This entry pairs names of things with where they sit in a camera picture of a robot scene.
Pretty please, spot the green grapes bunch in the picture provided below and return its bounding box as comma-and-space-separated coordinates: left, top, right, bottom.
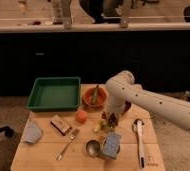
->
93, 120, 115, 133

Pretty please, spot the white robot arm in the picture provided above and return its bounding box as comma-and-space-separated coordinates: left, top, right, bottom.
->
105, 70, 190, 133

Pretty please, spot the green vegetable in bowl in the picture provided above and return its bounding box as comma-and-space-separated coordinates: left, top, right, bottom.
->
91, 85, 99, 105

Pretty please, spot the orange bowl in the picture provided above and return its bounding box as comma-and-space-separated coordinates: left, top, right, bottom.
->
82, 87, 107, 108

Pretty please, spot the brown rectangular block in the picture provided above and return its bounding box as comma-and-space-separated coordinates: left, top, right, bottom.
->
50, 115, 72, 136

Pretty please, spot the wooden table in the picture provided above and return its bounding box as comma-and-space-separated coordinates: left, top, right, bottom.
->
10, 83, 166, 171

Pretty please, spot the green plastic tray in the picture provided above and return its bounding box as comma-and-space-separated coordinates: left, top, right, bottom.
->
27, 77, 81, 112

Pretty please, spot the orange fruit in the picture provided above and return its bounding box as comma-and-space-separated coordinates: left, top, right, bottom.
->
75, 110, 88, 123

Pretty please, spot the white handled spatula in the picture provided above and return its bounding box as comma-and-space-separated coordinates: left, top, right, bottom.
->
133, 119, 145, 169

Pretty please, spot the silver fork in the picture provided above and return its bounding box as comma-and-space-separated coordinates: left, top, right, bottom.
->
56, 128, 80, 160

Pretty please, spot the blue sponge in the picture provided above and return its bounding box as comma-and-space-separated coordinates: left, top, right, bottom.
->
102, 132, 121, 159

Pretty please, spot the silver metal spoon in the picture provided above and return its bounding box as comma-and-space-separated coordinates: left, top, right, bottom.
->
86, 140, 100, 157

